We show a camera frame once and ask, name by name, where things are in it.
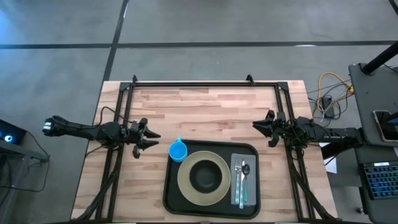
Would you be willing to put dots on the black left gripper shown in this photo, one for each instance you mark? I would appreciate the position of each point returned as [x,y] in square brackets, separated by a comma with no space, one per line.
[135,137]

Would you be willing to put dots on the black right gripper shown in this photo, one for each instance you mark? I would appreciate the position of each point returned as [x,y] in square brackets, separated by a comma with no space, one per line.
[284,129]

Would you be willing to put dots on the blue plastic cup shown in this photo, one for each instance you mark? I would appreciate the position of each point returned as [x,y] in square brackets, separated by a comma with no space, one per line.
[178,152]

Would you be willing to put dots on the beige round plate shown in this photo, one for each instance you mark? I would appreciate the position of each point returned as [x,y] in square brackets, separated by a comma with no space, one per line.
[185,186]

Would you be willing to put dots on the grey cloth napkin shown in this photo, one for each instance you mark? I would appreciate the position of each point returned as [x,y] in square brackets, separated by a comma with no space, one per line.
[252,186]

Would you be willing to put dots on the black bowl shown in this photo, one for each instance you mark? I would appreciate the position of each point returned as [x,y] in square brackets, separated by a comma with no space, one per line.
[205,176]

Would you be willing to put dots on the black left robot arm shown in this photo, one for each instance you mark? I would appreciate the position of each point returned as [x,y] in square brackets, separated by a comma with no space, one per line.
[87,132]

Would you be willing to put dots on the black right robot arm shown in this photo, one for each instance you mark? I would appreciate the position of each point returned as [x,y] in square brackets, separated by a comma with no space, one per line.
[326,133]

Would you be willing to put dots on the black serving tray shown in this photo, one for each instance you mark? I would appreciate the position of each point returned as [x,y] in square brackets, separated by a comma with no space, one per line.
[211,211]

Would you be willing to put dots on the black power adapter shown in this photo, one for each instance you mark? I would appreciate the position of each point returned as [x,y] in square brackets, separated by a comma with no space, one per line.
[328,107]

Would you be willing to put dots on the white paper sheet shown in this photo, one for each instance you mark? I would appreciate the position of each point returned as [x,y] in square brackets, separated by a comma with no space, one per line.
[331,165]

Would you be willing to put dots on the dark grey side desk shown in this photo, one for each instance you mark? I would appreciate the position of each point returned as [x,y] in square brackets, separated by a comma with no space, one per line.
[373,90]

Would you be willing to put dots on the smartphone with tan case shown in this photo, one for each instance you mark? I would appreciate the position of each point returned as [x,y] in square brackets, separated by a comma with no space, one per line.
[387,124]

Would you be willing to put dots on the grey metal stand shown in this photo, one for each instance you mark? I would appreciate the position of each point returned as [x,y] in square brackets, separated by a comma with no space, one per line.
[28,154]

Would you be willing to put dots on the backlit computer keyboard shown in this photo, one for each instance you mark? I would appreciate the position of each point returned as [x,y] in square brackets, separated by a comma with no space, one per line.
[384,180]

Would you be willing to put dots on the black pole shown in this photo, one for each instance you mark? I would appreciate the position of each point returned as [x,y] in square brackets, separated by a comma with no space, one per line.
[381,59]

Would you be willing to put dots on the black computer with blue light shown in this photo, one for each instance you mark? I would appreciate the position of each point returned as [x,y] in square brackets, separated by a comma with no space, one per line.
[9,133]

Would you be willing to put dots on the black metal rig frame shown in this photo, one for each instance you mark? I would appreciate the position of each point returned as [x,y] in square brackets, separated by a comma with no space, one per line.
[202,84]

